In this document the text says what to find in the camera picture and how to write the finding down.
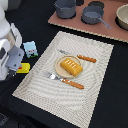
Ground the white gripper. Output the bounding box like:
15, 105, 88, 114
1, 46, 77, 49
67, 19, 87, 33
0, 24, 24, 81

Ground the orange bread loaf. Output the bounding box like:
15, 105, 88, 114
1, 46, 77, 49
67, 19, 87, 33
60, 58, 83, 76

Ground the knife with orange handle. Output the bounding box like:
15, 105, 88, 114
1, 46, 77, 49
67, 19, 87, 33
57, 49, 97, 63

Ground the round wooden plate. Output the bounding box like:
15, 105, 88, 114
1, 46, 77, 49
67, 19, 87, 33
55, 55, 82, 79

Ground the beige woven placemat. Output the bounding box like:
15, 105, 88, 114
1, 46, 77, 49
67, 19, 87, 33
13, 31, 113, 128

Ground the beige bowl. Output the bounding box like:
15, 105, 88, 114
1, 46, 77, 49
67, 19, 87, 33
116, 4, 128, 30

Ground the grey cooking pot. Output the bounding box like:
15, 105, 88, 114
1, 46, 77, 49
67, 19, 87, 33
54, 0, 76, 19

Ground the grey saucepan with handle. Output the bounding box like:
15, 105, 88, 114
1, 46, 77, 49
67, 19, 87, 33
82, 6, 110, 29

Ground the fork with orange handle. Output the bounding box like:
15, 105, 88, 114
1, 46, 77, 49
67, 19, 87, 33
43, 71, 84, 89

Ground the yellow butter box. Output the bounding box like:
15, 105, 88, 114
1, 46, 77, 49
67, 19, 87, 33
17, 63, 30, 73

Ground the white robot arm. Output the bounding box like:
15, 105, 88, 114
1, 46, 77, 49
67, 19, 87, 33
0, 0, 24, 81

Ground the light blue milk carton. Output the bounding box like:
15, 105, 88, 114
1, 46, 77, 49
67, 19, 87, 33
23, 41, 38, 58

